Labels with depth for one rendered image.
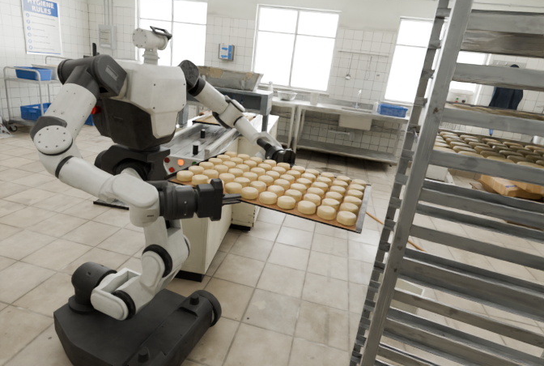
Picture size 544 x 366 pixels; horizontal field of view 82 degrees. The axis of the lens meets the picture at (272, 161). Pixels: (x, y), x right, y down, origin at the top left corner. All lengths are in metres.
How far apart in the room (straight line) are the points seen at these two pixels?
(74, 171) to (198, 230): 1.19
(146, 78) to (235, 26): 4.88
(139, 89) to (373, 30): 4.83
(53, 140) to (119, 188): 0.20
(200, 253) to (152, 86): 1.21
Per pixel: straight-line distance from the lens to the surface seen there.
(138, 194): 0.82
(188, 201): 0.84
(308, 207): 0.87
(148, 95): 1.14
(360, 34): 5.62
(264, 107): 2.36
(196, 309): 1.72
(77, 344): 1.73
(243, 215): 2.65
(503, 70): 0.76
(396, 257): 0.81
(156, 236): 1.36
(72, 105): 1.00
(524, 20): 0.78
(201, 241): 2.01
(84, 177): 0.89
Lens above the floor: 1.37
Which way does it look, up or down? 17 degrees down
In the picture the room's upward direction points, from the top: 7 degrees clockwise
